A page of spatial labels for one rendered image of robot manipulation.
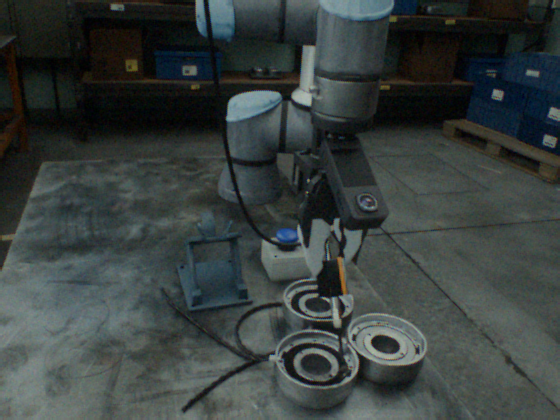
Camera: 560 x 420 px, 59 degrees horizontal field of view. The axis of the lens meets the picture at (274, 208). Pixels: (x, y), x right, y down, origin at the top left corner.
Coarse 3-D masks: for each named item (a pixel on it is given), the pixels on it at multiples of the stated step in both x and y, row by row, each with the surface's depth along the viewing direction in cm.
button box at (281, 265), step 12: (264, 240) 88; (276, 240) 88; (264, 252) 88; (276, 252) 84; (288, 252) 85; (300, 252) 85; (264, 264) 88; (276, 264) 83; (288, 264) 84; (300, 264) 84; (276, 276) 84; (288, 276) 85; (300, 276) 86
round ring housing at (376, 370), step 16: (368, 320) 71; (384, 320) 72; (400, 320) 71; (352, 336) 69; (368, 336) 69; (384, 336) 69; (416, 336) 69; (400, 352) 66; (416, 352) 68; (368, 368) 64; (384, 368) 63; (400, 368) 63; (416, 368) 64; (384, 384) 64; (400, 384) 65
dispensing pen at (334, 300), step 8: (328, 240) 64; (328, 248) 65; (328, 256) 65; (328, 264) 63; (336, 264) 63; (328, 272) 62; (336, 272) 63; (320, 280) 65; (328, 280) 62; (336, 280) 63; (320, 288) 65; (328, 288) 63; (336, 288) 62; (320, 296) 65; (328, 296) 62; (336, 296) 63; (336, 304) 64; (336, 312) 64; (336, 320) 64; (336, 328) 64
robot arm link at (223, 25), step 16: (208, 0) 59; (224, 0) 59; (240, 0) 59; (256, 0) 59; (272, 0) 59; (224, 16) 60; (240, 16) 59; (256, 16) 59; (272, 16) 59; (224, 32) 61; (240, 32) 61; (256, 32) 61; (272, 32) 61
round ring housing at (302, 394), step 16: (288, 336) 66; (304, 336) 67; (320, 336) 67; (336, 336) 66; (304, 352) 65; (320, 352) 65; (352, 352) 64; (304, 368) 66; (320, 368) 66; (336, 368) 63; (352, 368) 63; (288, 384) 60; (304, 384) 58; (352, 384) 61; (304, 400) 59; (320, 400) 59; (336, 400) 59
